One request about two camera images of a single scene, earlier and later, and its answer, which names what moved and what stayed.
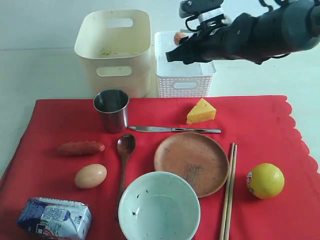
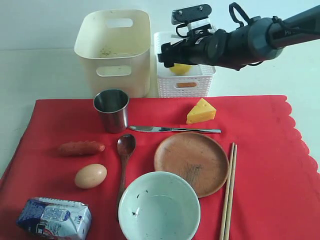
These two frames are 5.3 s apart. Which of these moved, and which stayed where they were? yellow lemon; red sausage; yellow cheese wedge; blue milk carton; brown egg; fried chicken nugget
Moved: yellow lemon; fried chicken nugget
Stayed: red sausage; brown egg; blue milk carton; yellow cheese wedge
